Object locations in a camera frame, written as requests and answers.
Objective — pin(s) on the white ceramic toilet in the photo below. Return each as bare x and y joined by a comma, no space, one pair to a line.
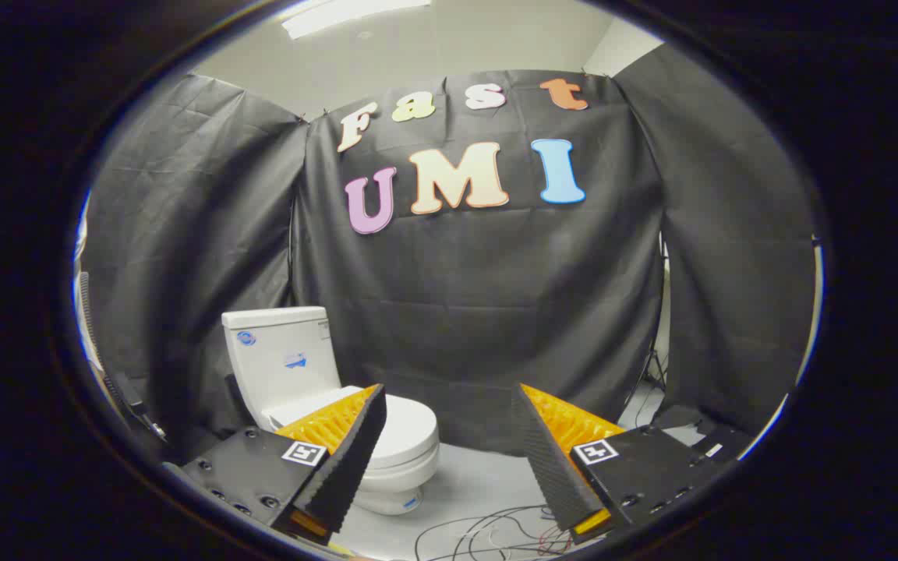
281,366

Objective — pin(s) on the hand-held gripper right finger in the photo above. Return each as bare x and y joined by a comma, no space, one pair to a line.
546,467

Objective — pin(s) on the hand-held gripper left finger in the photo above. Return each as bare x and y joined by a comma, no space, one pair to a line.
351,460

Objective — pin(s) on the black backdrop cloth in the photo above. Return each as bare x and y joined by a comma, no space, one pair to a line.
480,312

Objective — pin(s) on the black box white label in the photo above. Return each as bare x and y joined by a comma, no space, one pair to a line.
698,436

